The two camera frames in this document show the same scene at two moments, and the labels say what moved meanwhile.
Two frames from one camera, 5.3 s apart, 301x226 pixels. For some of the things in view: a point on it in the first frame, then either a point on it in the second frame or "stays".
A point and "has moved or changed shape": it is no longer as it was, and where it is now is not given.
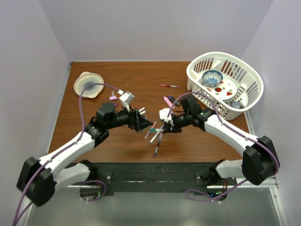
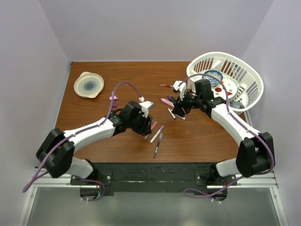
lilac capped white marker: x=154 y=137 stays
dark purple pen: x=160 y=140 stays
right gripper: x=170 y=128 → x=178 y=109
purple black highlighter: x=172 y=100 stays
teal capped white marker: x=156 y=130 has moved or changed shape
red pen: x=170 y=86 stays
